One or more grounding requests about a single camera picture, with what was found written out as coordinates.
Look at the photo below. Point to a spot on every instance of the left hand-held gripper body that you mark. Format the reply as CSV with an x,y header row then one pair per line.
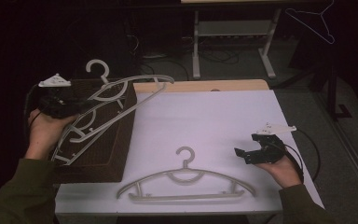
x,y
59,102

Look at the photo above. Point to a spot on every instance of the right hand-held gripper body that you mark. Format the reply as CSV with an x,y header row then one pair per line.
x,y
272,149

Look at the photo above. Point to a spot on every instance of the grey plastic hanger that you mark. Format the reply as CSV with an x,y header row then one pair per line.
x,y
185,162
59,146
105,79

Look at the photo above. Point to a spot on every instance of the dark brown woven basket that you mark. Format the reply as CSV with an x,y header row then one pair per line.
x,y
112,149

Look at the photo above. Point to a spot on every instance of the person's right hand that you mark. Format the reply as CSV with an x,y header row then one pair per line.
x,y
284,174

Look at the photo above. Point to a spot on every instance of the person's left hand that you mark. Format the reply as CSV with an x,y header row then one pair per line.
x,y
43,133

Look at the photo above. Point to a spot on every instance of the black metal stand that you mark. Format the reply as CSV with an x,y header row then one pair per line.
x,y
332,93

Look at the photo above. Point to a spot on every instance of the white metal stand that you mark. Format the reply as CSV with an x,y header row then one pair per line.
x,y
233,28

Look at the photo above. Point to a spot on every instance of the metal floor rail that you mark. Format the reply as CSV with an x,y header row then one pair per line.
x,y
354,158

